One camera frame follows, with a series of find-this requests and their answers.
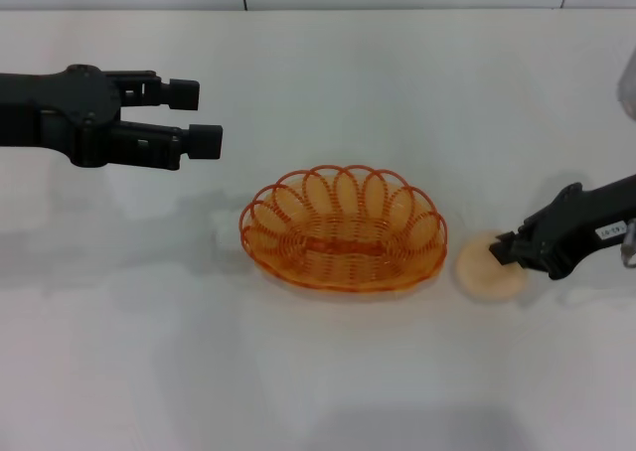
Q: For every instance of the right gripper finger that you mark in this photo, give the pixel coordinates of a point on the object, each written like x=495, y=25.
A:
x=502, y=253
x=509, y=237

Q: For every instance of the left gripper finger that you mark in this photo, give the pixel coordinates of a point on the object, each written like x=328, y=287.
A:
x=154, y=145
x=184, y=94

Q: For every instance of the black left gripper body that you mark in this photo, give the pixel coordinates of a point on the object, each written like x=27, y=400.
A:
x=74, y=113

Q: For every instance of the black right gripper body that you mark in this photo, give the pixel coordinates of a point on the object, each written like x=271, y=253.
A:
x=561, y=232

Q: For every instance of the round beige bun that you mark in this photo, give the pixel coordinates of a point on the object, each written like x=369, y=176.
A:
x=479, y=277

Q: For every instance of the orange woven plastic basket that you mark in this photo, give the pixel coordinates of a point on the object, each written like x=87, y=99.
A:
x=343, y=252

